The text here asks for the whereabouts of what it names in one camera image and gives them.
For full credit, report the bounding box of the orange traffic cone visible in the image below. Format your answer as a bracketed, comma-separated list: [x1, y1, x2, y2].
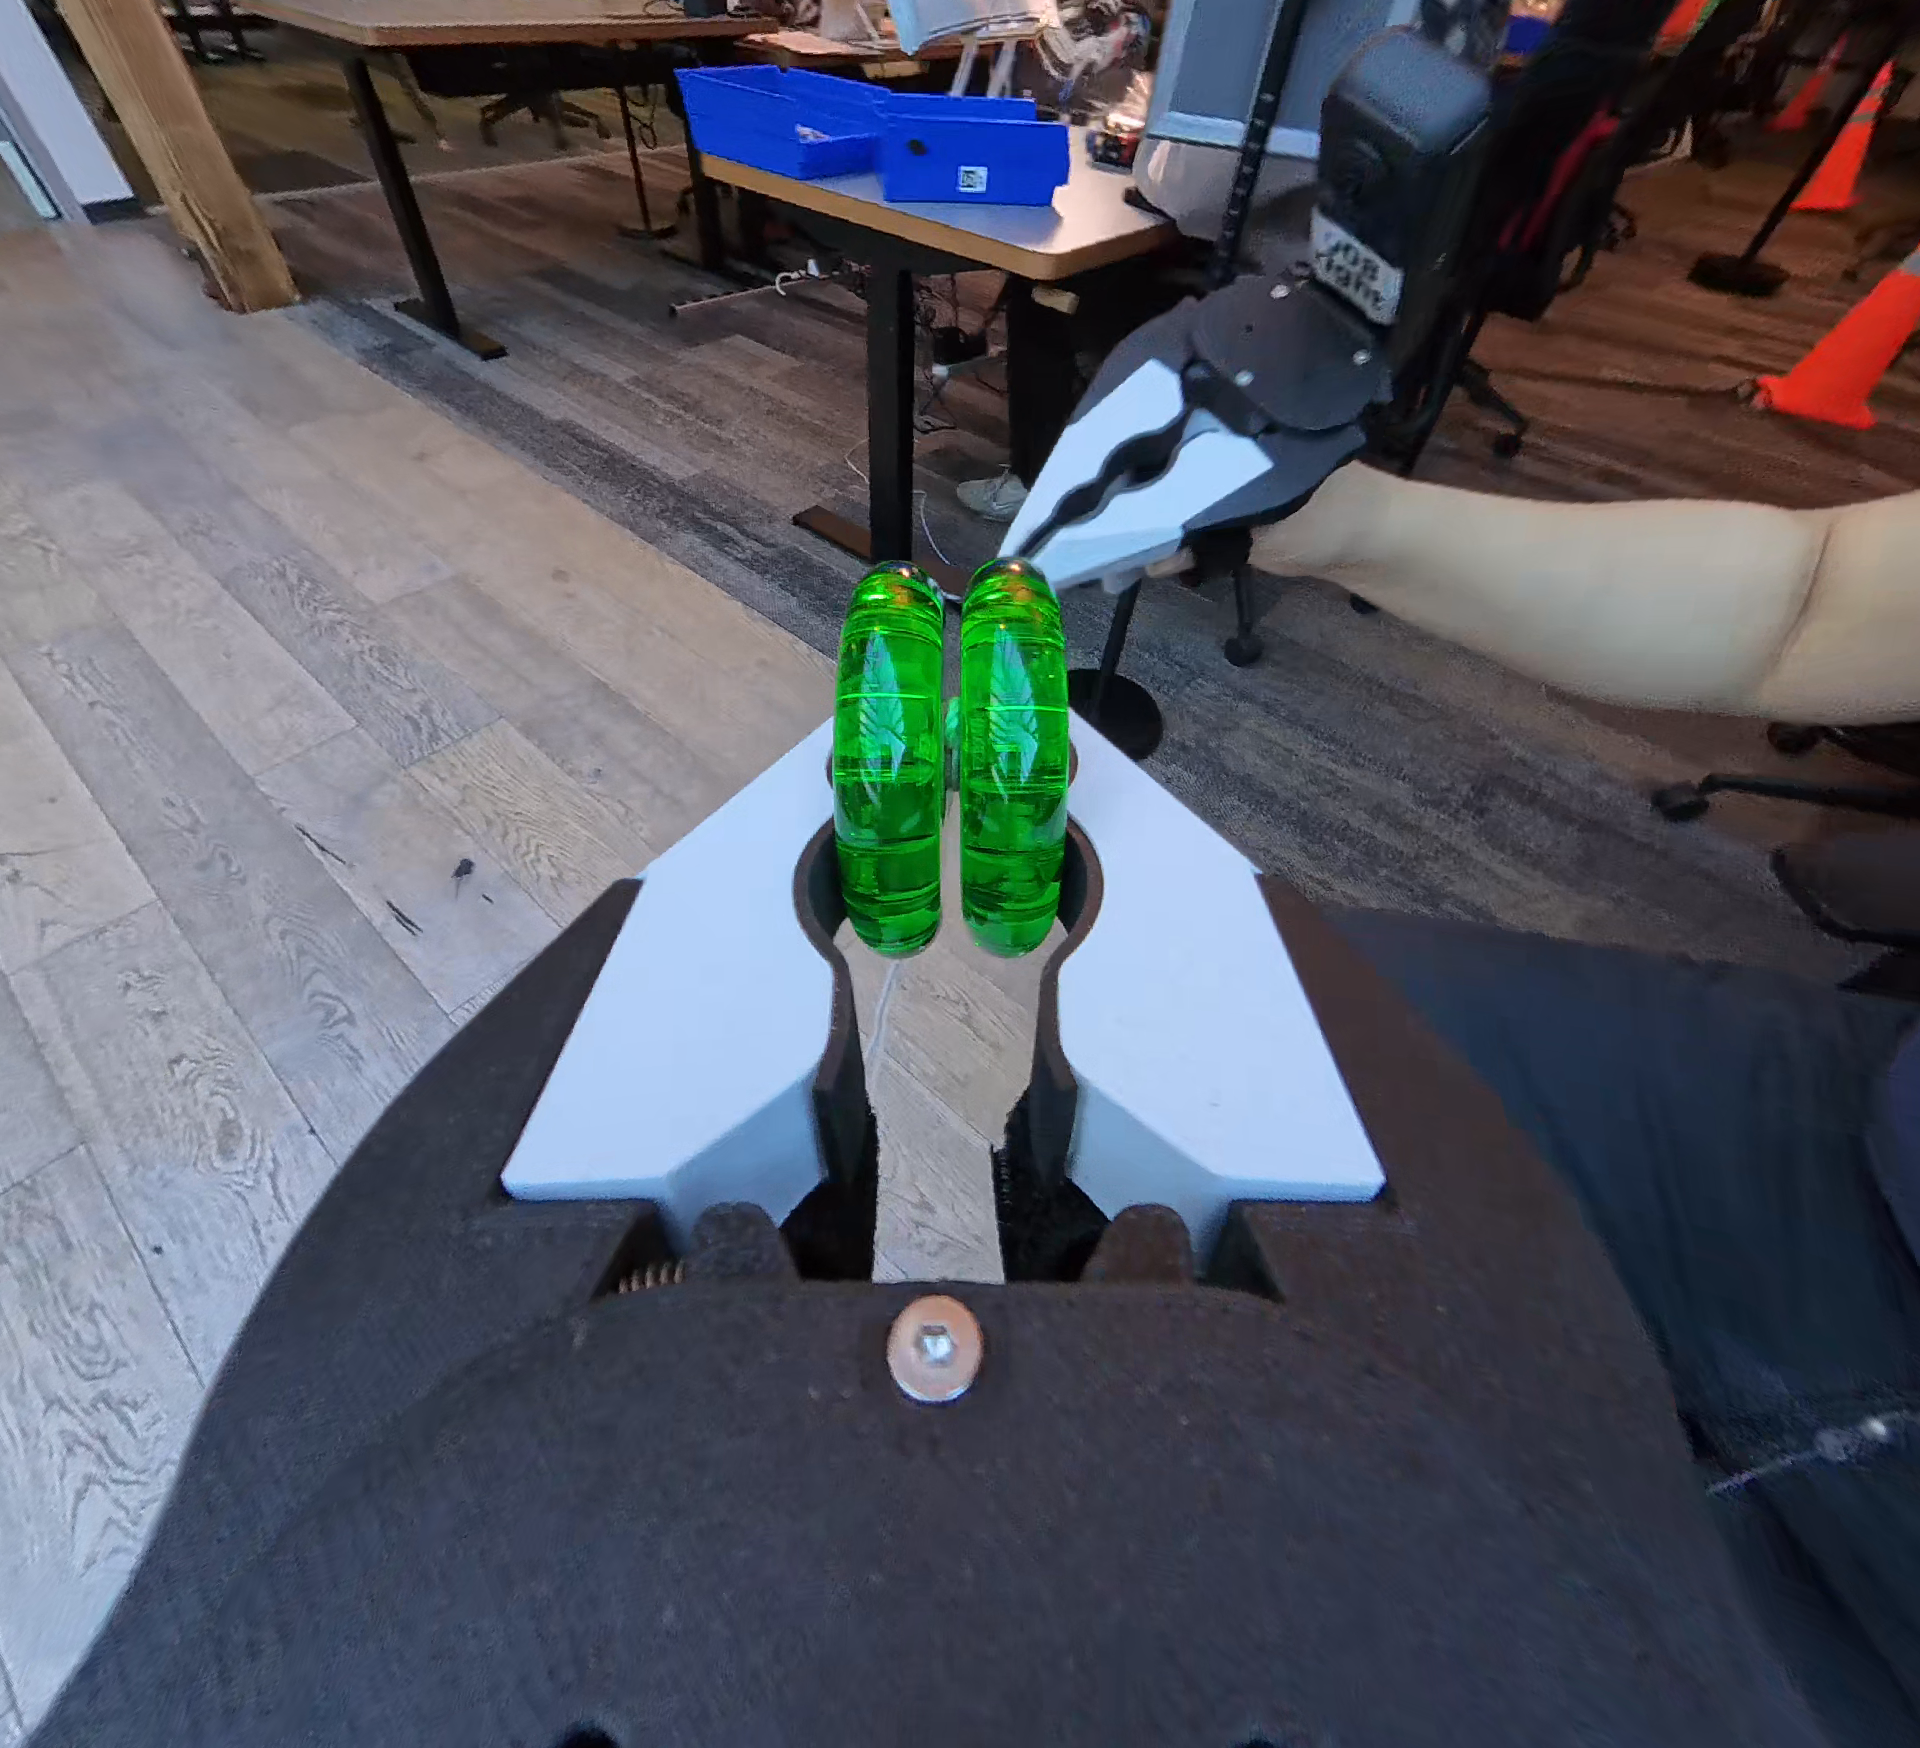
[1788, 56, 1902, 215]
[1753, 251, 1920, 432]

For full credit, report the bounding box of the another person's forearm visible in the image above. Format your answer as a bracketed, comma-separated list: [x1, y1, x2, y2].
[1127, 120, 1248, 242]

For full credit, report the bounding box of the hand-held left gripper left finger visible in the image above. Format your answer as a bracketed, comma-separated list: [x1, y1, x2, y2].
[500, 712, 883, 1278]

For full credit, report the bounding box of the thin white cable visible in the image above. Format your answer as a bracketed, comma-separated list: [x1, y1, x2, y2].
[1706, 1415, 1903, 1499]

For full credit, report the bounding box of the white table with wooden edge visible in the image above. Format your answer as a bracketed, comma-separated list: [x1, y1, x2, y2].
[698, 148, 1183, 567]

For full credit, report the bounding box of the wooden top table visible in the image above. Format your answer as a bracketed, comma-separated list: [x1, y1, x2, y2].
[238, 0, 786, 365]

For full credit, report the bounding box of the plain blue bin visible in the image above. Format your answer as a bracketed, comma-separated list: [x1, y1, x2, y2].
[672, 62, 896, 183]

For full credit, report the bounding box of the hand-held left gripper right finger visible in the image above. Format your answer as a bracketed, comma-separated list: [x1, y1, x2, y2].
[993, 712, 1387, 1278]

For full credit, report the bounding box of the black office chair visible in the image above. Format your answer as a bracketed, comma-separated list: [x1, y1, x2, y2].
[1650, 720, 1920, 953]
[1409, 0, 1700, 463]

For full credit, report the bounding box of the person's right forearm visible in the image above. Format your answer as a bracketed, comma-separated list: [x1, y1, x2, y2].
[1248, 465, 1920, 724]

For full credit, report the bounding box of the wooden post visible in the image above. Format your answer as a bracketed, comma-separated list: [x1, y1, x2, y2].
[0, 0, 301, 317]

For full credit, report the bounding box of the green transparent yoyo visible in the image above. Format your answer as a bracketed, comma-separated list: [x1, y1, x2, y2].
[831, 558, 1075, 959]

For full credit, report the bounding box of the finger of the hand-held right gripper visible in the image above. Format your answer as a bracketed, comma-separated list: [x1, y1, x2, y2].
[1032, 416, 1278, 597]
[996, 361, 1203, 564]

